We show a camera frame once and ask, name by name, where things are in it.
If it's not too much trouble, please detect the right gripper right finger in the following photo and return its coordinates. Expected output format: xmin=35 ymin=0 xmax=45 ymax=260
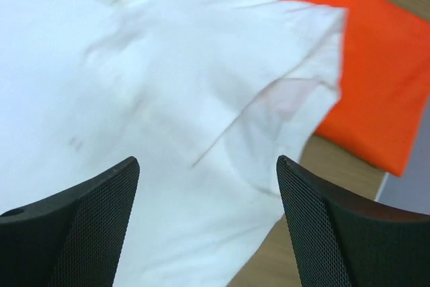
xmin=276 ymin=156 xmax=429 ymax=287

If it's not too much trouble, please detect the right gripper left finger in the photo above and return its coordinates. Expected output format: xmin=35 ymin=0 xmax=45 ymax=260
xmin=1 ymin=157 xmax=140 ymax=287

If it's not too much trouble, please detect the white t-shirt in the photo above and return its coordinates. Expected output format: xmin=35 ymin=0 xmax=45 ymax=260
xmin=1 ymin=0 xmax=347 ymax=286

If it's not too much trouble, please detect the orange folded t-shirt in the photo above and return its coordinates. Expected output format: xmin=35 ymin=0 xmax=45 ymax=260
xmin=303 ymin=0 xmax=429 ymax=176

